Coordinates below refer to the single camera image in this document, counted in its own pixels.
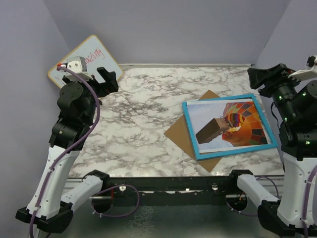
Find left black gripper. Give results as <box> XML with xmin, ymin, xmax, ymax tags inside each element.
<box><xmin>63</xmin><ymin>66</ymin><xmax>118</xmax><ymax>124</ymax></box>

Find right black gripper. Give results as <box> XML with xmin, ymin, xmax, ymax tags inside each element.
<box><xmin>248</xmin><ymin>61</ymin><xmax>305</xmax><ymax>121</ymax></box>

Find hot air balloon photo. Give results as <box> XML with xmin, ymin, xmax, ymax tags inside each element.
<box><xmin>186</xmin><ymin>98</ymin><xmax>270</xmax><ymax>154</ymax></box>

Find blue wooden photo frame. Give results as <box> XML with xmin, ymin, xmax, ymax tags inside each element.
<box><xmin>182</xmin><ymin>94</ymin><xmax>278</xmax><ymax>161</ymax></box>

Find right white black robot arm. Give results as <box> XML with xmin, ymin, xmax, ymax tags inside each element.
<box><xmin>227</xmin><ymin>63</ymin><xmax>317</xmax><ymax>238</ymax></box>

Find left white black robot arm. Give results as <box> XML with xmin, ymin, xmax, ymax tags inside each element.
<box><xmin>15</xmin><ymin>65</ymin><xmax>118</xmax><ymax>238</ymax></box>

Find small whiteboard with red writing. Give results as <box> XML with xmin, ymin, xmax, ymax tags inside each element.
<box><xmin>59</xmin><ymin>35</ymin><xmax>123</xmax><ymax>83</ymax></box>

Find brown cardboard backing board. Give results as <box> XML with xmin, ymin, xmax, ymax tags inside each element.
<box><xmin>164</xmin><ymin>89</ymin><xmax>222</xmax><ymax>173</ymax></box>

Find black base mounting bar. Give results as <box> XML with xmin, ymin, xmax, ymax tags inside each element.
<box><xmin>94</xmin><ymin>174</ymin><xmax>242</xmax><ymax>207</ymax></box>

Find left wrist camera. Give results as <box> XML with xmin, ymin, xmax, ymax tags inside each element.
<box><xmin>57</xmin><ymin>57</ymin><xmax>94</xmax><ymax>83</ymax></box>

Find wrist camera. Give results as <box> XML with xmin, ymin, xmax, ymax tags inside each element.
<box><xmin>57</xmin><ymin>57</ymin><xmax>94</xmax><ymax>83</ymax></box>
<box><xmin>288</xmin><ymin>55</ymin><xmax>317</xmax><ymax>81</ymax></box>

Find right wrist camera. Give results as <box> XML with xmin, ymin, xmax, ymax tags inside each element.
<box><xmin>288</xmin><ymin>55</ymin><xmax>317</xmax><ymax>81</ymax></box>

